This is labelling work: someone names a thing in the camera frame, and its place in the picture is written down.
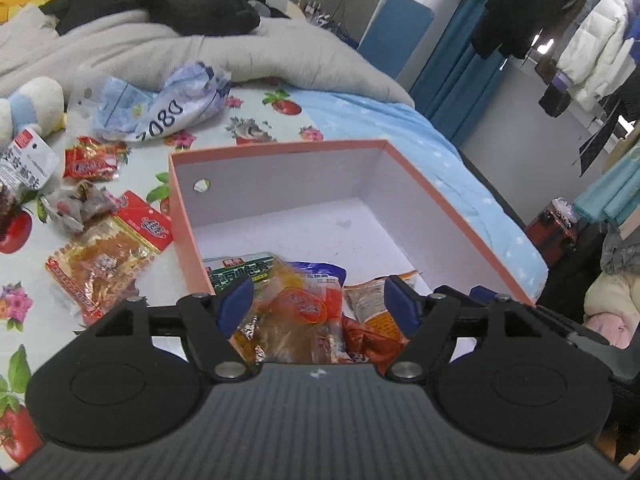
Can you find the blue chair back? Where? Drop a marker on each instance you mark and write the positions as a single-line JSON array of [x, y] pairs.
[[394, 34]]

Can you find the pink deep gift box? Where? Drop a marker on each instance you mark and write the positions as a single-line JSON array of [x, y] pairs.
[[358, 204]]

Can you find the crumpled blue white plastic bag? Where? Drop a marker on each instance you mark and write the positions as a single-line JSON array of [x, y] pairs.
[[113, 110]]

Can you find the grey duvet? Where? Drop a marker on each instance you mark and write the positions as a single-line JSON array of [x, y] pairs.
[[130, 47]]

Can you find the clear dark snack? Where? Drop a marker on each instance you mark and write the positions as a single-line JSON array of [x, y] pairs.
[[72, 209]]

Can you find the small red snack packet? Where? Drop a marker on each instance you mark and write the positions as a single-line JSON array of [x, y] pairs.
[[93, 160]]

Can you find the shrimp flavour snack bag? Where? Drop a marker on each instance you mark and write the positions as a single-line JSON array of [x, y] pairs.
[[27, 164]]

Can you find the white blue plush toy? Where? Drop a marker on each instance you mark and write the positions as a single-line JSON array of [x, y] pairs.
[[39, 103]]

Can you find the green white snack bag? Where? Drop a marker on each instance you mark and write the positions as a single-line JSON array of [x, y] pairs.
[[224, 271]]

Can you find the red suitcase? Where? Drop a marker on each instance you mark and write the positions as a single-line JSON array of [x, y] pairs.
[[554, 231]]

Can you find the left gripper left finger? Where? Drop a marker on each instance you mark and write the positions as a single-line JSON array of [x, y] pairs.
[[209, 322]]

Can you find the red yellow dried tofu pack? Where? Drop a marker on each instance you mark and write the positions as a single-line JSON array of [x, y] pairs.
[[96, 267]]

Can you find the blue white snack bag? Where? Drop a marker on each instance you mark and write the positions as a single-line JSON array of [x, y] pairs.
[[320, 277]]

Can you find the blue curtain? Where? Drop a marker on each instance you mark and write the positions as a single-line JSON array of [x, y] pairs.
[[456, 85]]

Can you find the fruit print tablecloth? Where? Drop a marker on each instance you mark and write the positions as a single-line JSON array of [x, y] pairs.
[[38, 316]]

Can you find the hanging clothes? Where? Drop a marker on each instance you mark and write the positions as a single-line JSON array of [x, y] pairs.
[[591, 45]]

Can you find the orange snack bag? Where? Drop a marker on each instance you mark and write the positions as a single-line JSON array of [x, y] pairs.
[[365, 304]]

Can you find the red foil snack bag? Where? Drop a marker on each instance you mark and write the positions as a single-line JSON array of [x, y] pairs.
[[365, 346]]

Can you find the black clothes pile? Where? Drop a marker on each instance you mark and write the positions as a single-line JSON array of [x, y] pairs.
[[211, 18]]

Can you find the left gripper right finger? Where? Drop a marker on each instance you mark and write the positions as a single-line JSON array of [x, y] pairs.
[[427, 323]]

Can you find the light blue star bedsheet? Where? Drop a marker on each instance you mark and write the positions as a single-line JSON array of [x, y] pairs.
[[342, 116]]

